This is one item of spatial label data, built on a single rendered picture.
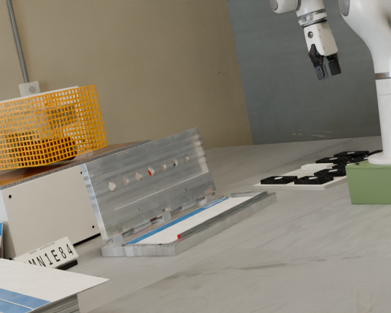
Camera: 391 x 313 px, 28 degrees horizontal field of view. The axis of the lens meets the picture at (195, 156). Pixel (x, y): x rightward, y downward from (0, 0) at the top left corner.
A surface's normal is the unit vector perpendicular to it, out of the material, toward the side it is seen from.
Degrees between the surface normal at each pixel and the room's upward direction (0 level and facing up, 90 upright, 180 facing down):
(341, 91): 90
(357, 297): 0
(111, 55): 90
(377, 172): 90
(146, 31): 90
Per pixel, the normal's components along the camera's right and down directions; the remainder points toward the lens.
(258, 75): -0.71, 0.22
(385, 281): -0.19, -0.97
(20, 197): 0.80, -0.08
